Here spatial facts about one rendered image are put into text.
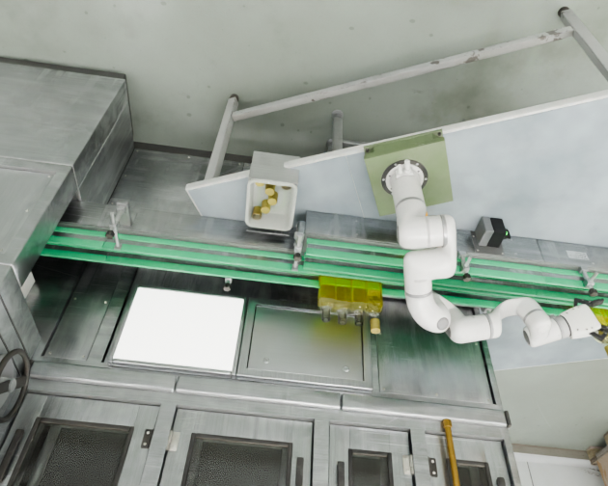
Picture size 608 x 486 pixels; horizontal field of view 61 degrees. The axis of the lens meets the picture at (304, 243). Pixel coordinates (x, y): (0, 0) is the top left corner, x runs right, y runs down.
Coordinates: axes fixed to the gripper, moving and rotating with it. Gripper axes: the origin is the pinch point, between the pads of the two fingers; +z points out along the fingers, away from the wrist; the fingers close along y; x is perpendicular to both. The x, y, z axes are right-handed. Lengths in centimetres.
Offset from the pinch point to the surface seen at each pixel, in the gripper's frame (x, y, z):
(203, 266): 26, -53, -131
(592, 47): 49, -75, 28
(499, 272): 6.0, -24.1, -27.4
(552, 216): 9.5, -38.1, -0.6
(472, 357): -18.6, -6.9, -44.3
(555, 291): -9.3, -18.0, -7.4
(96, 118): 61, -115, -157
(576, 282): -3.6, -16.3, -1.2
